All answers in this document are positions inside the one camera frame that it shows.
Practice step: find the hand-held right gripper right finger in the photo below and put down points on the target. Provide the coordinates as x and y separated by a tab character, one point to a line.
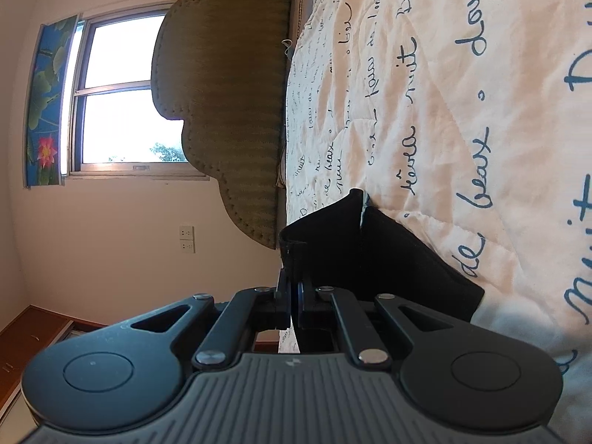
301	303

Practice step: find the blue floral curtain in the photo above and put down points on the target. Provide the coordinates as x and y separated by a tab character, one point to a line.
46	101

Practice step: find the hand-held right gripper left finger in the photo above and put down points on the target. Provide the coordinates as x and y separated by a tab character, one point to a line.
286	303

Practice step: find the cream quilt with blue script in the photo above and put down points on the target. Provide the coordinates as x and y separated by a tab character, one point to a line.
462	101

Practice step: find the window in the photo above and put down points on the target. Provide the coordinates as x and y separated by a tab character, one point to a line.
120	125

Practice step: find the olive upholstered headboard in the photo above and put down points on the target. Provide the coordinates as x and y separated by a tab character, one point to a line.
231	78

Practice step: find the black pants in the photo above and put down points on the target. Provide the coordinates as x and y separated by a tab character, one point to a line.
370	249

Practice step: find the white wall outlet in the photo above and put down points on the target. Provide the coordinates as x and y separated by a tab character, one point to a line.
187	232
187	246

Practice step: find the wooden dresser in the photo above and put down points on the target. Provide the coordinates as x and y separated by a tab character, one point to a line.
37	333

